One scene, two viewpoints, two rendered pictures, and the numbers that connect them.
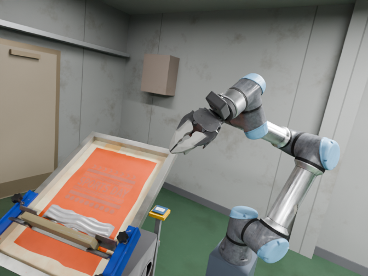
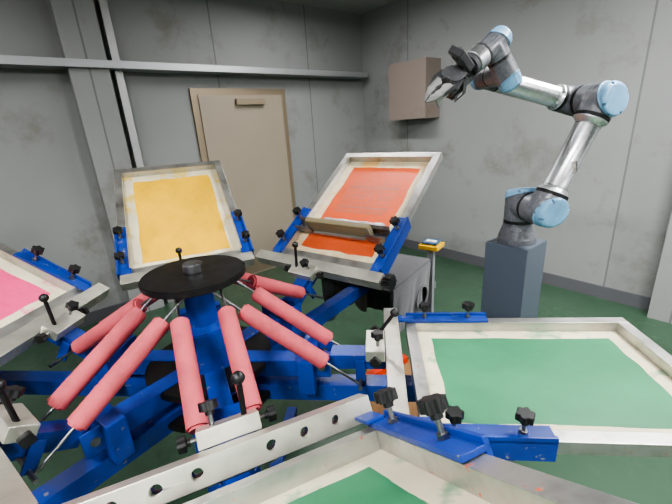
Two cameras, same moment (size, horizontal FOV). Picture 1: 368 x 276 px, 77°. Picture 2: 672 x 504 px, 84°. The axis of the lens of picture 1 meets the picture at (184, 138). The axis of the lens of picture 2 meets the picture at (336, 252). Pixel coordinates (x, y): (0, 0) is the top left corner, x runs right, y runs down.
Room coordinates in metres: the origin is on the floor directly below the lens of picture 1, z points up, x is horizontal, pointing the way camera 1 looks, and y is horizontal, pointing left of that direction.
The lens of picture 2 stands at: (-0.74, -0.12, 1.72)
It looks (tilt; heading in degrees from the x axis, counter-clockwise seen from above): 19 degrees down; 21
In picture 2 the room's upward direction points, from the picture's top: 4 degrees counter-clockwise
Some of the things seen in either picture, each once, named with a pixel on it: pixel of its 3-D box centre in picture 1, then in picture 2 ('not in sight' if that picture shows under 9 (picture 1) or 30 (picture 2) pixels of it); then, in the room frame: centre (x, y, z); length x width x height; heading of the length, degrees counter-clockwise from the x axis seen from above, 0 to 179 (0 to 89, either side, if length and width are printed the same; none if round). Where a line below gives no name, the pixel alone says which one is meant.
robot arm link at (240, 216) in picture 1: (243, 222); (521, 203); (0.94, -0.32, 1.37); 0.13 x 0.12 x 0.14; 30
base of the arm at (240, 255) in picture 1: (236, 244); (517, 229); (0.94, -0.32, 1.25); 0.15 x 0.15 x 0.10
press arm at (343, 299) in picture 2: not in sight; (325, 311); (0.70, 0.50, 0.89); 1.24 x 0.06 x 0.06; 164
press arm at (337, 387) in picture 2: not in sight; (398, 388); (0.25, 0.07, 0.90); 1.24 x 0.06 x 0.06; 104
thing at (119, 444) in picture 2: not in sight; (211, 362); (0.10, 0.67, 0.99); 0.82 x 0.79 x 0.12; 164
